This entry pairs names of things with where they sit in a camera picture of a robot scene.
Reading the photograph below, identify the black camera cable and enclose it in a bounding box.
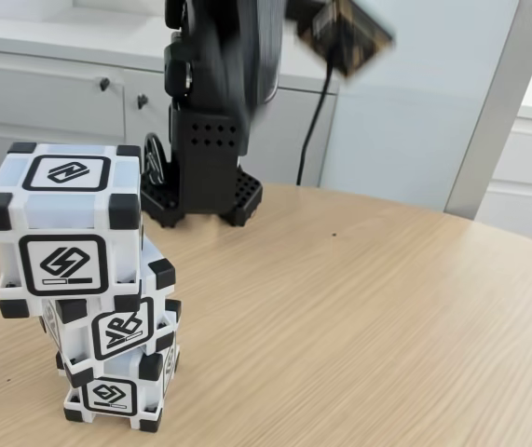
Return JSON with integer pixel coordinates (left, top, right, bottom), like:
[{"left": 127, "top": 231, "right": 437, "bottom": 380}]
[{"left": 295, "top": 60, "right": 334, "bottom": 185}]

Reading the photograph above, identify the black clamp knob disc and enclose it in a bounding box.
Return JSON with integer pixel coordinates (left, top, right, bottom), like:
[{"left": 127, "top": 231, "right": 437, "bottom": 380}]
[{"left": 143, "top": 132, "right": 173, "bottom": 187}]

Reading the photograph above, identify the white low cabinet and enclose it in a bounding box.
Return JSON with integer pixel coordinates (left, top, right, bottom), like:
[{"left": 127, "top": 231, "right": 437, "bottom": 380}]
[{"left": 0, "top": 16, "right": 341, "bottom": 196}]

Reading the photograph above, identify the camera module on black mount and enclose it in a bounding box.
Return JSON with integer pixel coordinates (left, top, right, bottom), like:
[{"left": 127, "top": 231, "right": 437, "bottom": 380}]
[{"left": 286, "top": 0, "right": 397, "bottom": 84}]

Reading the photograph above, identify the white drawer unit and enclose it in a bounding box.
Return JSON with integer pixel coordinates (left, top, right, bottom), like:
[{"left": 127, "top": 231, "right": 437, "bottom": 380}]
[{"left": 473, "top": 69, "right": 532, "bottom": 248}]

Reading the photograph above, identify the white cube crossed-lines symbol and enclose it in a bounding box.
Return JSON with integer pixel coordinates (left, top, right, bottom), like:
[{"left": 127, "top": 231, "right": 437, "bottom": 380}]
[{"left": 41, "top": 237, "right": 183, "bottom": 376}]

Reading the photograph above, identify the grey metal post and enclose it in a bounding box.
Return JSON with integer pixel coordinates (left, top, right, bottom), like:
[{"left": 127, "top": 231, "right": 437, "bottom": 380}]
[{"left": 444, "top": 0, "right": 532, "bottom": 221}]

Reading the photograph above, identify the white cube stacked-squares symbol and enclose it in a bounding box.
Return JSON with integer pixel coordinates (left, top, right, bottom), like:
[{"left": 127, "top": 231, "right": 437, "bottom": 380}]
[{"left": 55, "top": 344, "right": 181, "bottom": 432}]

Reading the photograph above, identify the white cube N-shaped symbol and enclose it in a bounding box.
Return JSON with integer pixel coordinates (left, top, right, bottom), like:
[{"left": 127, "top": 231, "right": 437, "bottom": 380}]
[{"left": 0, "top": 142, "right": 143, "bottom": 320}]

